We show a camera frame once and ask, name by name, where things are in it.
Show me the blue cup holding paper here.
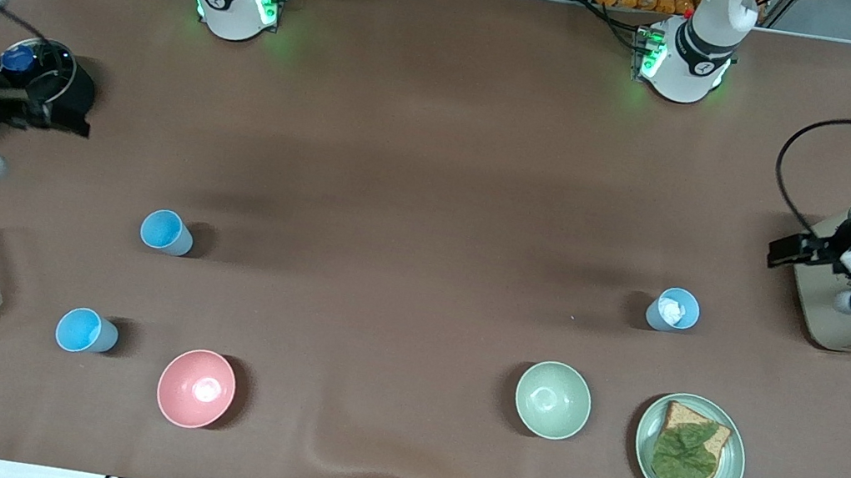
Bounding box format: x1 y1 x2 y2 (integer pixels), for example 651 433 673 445
642 284 703 338

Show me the blue plastic cup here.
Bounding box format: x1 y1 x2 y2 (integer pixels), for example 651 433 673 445
137 206 198 259
53 304 123 359

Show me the glass lid blue knob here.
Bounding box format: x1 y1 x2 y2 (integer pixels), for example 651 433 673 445
0 32 79 109

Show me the crumpled white paper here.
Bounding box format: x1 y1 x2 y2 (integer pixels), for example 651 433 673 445
656 298 688 327

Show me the brown bread slice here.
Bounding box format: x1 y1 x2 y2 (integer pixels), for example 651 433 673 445
650 399 737 478

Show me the pale green plate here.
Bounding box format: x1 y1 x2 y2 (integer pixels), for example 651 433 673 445
629 387 754 478

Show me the green lettuce leaf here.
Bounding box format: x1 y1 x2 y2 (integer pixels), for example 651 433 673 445
649 415 726 478

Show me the pale green bowl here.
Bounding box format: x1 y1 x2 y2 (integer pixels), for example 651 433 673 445
510 357 597 445

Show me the pink bowl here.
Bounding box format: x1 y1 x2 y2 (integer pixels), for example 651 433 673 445
153 344 241 435

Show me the brown table cover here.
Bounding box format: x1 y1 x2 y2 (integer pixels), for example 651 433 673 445
0 0 851 478

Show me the black pot blue handle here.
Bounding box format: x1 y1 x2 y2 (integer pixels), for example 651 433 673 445
0 31 103 138

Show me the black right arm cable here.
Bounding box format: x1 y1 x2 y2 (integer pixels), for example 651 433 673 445
0 7 83 104

